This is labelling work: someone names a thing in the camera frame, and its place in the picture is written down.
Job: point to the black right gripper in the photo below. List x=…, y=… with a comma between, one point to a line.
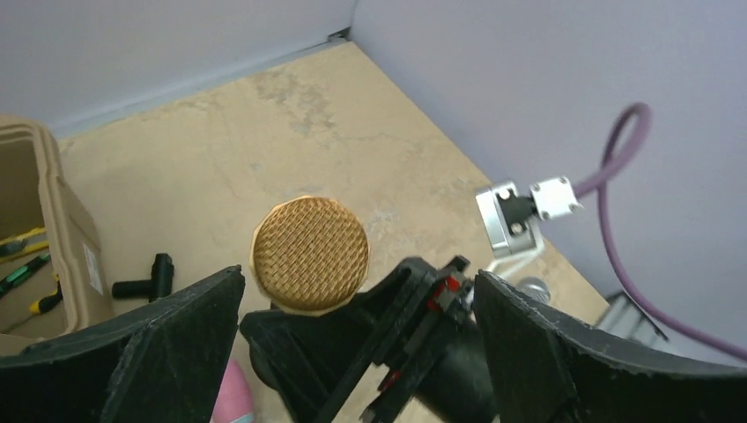
x=416, y=322

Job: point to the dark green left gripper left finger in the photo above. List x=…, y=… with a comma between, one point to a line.
x=162, y=362

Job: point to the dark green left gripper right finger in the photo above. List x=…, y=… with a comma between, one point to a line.
x=547, y=366

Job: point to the pink microphone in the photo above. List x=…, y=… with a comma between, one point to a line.
x=235, y=402

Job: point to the gold microphone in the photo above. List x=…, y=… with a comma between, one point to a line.
x=309, y=256

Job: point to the silver mesh glitter microphone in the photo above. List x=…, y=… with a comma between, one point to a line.
x=535, y=288

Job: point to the black T-shaped adapter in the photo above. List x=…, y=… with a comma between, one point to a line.
x=158, y=285

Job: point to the yellow black utility knife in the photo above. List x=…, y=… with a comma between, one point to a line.
x=47, y=303

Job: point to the tan plastic hard case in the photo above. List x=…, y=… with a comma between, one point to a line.
x=37, y=200

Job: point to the green black pen tool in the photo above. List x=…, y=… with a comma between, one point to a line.
x=23, y=273

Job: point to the aluminium frame rail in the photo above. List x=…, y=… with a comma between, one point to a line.
x=624, y=319

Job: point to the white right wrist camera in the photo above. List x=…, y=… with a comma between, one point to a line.
x=511, y=220

